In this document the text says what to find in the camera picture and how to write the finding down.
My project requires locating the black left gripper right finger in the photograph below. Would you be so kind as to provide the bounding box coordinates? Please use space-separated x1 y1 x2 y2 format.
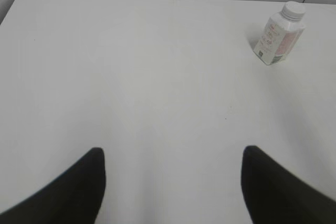
241 145 335 223

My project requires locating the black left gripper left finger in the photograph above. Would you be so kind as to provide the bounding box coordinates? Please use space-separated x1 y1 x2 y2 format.
1 147 106 223

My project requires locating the white square plastic bottle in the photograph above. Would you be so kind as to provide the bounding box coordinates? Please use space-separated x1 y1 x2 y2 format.
254 13 306 66

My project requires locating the white round bottle cap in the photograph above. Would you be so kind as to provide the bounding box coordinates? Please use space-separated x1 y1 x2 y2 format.
280 1 306 22

